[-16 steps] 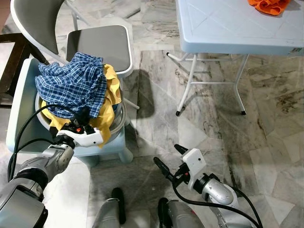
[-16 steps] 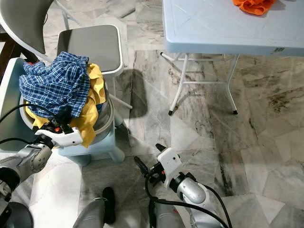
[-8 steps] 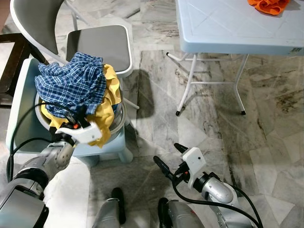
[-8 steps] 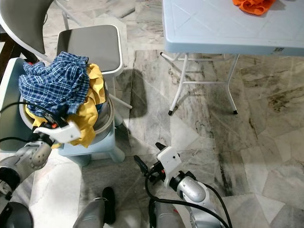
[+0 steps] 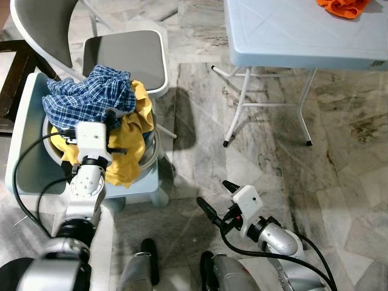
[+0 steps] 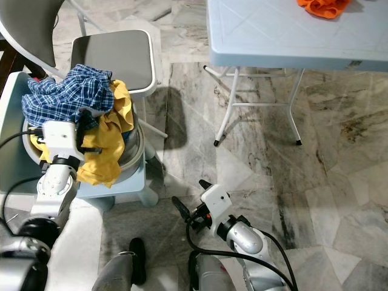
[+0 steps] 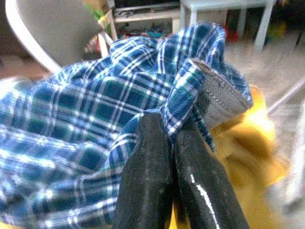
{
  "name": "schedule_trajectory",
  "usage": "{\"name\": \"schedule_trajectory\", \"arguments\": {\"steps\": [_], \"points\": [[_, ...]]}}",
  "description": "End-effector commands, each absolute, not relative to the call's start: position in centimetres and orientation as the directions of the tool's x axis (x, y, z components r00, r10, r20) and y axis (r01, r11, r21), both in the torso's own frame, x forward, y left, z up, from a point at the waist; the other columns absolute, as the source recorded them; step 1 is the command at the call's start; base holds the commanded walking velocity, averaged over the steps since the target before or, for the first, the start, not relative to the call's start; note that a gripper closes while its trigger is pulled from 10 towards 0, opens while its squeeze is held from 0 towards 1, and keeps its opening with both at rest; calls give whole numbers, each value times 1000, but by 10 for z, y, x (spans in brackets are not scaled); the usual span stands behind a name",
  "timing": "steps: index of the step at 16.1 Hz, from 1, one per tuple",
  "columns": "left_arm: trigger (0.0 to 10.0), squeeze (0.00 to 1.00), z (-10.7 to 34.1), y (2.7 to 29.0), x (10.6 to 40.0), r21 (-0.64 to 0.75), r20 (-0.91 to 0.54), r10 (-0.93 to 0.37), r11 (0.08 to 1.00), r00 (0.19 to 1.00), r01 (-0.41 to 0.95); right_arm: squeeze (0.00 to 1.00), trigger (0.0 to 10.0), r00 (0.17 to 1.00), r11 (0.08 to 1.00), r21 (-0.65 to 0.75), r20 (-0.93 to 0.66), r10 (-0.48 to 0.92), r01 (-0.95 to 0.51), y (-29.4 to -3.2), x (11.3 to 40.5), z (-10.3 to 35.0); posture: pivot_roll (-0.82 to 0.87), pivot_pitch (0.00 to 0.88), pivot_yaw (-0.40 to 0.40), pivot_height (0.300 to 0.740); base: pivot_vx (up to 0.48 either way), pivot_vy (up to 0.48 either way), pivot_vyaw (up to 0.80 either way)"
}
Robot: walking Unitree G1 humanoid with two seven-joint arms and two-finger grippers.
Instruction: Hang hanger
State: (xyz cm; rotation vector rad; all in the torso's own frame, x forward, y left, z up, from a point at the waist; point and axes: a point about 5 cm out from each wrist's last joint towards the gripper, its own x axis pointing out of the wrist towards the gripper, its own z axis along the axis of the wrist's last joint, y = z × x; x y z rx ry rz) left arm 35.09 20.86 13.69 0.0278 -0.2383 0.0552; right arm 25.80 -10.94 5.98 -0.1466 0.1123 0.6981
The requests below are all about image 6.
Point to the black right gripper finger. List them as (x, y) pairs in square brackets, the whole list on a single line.
[(205, 184), (182, 210)]

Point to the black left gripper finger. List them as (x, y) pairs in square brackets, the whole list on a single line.
[(83, 117)]

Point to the blue plaid shirt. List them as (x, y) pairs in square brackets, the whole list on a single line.
[(66, 97)]

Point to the orange t-shirt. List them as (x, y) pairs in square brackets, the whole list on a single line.
[(324, 7)]

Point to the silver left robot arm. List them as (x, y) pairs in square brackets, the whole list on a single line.
[(57, 200)]

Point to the yellow cloth garment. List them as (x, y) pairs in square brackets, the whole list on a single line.
[(112, 145)]

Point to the round metal basin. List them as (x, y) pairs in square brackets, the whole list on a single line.
[(136, 154)]

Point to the grey right robot leg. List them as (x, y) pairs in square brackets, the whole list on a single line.
[(212, 276)]

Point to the grey padded white chair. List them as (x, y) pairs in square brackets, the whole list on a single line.
[(115, 57)]

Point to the dark wooden furniture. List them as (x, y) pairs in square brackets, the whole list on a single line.
[(9, 63)]

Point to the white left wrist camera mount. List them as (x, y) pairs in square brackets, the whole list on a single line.
[(63, 139)]

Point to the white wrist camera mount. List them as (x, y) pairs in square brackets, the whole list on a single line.
[(63, 139), (217, 202)]

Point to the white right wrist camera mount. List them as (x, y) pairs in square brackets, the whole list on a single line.
[(217, 202)]

